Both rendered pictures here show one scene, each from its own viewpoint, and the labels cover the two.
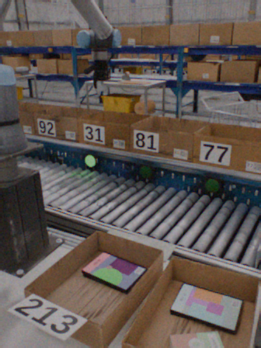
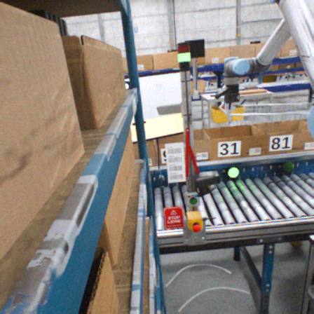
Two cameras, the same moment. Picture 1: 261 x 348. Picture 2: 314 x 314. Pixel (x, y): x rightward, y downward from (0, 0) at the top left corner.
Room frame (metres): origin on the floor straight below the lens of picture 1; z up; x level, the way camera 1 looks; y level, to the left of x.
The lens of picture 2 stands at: (0.83, 1.54, 1.61)
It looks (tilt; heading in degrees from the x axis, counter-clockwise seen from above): 21 degrees down; 329
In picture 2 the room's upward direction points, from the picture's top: 6 degrees counter-clockwise
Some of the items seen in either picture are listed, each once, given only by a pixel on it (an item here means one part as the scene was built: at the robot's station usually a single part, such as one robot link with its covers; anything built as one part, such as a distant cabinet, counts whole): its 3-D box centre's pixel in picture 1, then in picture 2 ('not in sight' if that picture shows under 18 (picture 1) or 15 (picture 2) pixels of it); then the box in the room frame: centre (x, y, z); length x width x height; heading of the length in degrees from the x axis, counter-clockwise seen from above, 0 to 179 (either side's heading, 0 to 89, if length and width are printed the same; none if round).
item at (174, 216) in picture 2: not in sight; (179, 216); (1.74, 0.90, 0.85); 0.16 x 0.01 x 0.13; 58
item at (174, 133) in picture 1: (170, 137); (282, 137); (1.92, -0.25, 0.96); 0.39 x 0.29 x 0.17; 58
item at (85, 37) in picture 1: (89, 39); (240, 66); (1.96, 0.20, 1.52); 0.12 x 0.12 x 0.09; 64
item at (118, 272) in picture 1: (114, 270); not in sight; (0.94, 0.06, 0.78); 0.19 x 0.14 x 0.02; 56
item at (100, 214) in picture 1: (119, 201); (302, 194); (1.58, 0.06, 0.72); 0.52 x 0.05 x 0.05; 148
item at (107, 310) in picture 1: (99, 280); not in sight; (0.86, 0.10, 0.80); 0.38 x 0.28 x 0.10; 149
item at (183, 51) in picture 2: not in sight; (183, 53); (1.73, 0.82, 1.62); 0.05 x 0.05 x 0.06
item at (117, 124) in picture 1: (115, 130); (232, 141); (2.13, 0.08, 0.96); 0.39 x 0.29 x 0.17; 58
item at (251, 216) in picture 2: (62, 186); (240, 200); (1.78, 0.39, 0.72); 0.52 x 0.05 x 0.05; 148
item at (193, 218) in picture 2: not in sight; (202, 221); (1.66, 0.82, 0.84); 0.15 x 0.09 x 0.07; 58
